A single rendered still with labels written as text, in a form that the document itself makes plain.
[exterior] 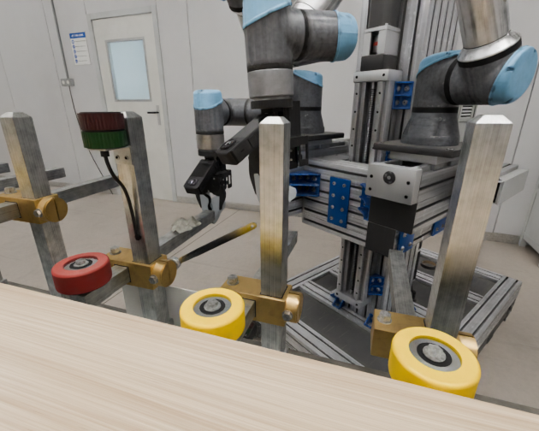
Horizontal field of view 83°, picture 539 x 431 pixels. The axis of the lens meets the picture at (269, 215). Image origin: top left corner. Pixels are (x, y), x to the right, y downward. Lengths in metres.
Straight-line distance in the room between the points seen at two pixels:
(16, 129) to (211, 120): 0.39
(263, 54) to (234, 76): 2.87
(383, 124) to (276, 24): 0.70
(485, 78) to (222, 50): 2.86
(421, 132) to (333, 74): 2.18
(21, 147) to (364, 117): 0.99
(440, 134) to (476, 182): 0.55
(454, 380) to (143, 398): 0.28
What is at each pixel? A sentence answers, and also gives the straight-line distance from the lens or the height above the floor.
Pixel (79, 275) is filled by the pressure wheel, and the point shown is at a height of 0.90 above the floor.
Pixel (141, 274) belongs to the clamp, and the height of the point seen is 0.85.
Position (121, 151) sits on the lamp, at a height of 1.07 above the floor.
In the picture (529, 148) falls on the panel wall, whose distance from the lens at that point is 3.22.
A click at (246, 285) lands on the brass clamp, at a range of 0.53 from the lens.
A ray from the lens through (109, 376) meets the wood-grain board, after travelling 0.36.
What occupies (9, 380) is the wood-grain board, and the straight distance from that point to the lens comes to 0.40.
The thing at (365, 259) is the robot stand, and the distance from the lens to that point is 1.29.
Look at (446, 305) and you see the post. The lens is 0.48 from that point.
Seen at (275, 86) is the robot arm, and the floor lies 1.17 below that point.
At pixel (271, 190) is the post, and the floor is 1.03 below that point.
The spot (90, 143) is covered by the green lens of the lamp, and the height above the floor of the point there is 1.09.
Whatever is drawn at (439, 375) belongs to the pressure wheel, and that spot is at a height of 0.91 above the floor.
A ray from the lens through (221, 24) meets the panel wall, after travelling 3.51.
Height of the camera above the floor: 1.14
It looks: 20 degrees down
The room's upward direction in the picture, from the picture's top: straight up
